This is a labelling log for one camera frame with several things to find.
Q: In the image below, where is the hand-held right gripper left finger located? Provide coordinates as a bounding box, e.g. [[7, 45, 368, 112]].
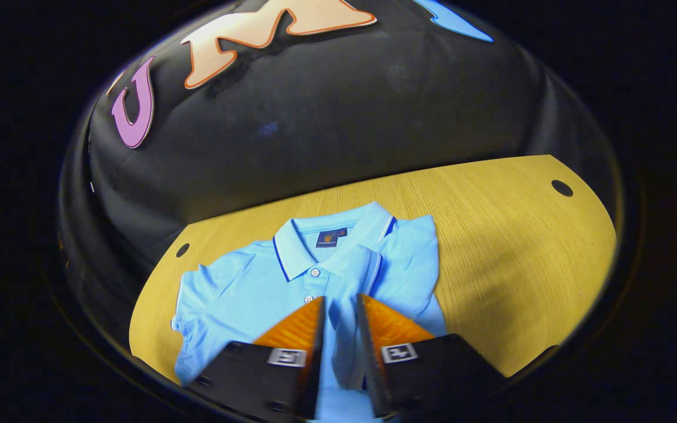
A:
[[185, 295, 327, 422]]

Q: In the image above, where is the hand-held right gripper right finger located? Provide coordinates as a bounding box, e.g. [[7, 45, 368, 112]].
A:
[[355, 293, 508, 419]]

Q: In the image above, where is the light blue T-shirt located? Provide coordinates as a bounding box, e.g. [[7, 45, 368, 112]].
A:
[[170, 201, 448, 423]]

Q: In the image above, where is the black backdrop cloth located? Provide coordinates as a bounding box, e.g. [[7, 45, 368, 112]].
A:
[[59, 0, 618, 359]]

